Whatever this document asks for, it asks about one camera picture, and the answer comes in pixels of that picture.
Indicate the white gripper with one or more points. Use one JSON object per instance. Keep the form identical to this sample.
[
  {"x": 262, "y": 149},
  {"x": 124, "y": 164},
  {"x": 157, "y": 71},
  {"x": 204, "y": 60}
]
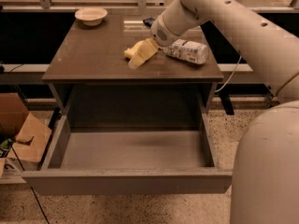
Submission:
[{"x": 163, "y": 35}]

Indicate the yellow sponge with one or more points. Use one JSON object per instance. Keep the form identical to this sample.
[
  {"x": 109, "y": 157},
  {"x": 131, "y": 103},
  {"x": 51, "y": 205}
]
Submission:
[{"x": 134, "y": 51}]

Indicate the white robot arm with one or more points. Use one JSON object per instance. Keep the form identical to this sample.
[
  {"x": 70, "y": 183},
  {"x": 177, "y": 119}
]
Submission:
[{"x": 265, "y": 182}]

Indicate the grey cabinet with top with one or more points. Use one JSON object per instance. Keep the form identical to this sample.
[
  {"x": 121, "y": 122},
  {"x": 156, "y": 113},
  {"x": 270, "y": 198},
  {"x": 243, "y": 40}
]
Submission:
[{"x": 96, "y": 88}]

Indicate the open grey top drawer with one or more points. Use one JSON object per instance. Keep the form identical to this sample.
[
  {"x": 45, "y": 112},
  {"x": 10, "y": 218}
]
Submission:
[{"x": 137, "y": 143}]

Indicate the dark blue snack packet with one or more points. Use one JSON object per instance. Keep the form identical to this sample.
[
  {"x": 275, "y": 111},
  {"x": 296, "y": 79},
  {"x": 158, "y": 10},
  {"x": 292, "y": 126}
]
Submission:
[{"x": 148, "y": 22}]

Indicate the clear plastic water bottle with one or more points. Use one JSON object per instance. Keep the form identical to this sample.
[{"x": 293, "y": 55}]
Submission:
[{"x": 189, "y": 51}]

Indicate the white bowl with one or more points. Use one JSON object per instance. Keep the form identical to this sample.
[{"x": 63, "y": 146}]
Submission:
[{"x": 91, "y": 16}]

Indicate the brown cardboard box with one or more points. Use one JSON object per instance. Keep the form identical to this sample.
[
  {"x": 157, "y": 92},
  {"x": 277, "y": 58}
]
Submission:
[{"x": 23, "y": 136}]

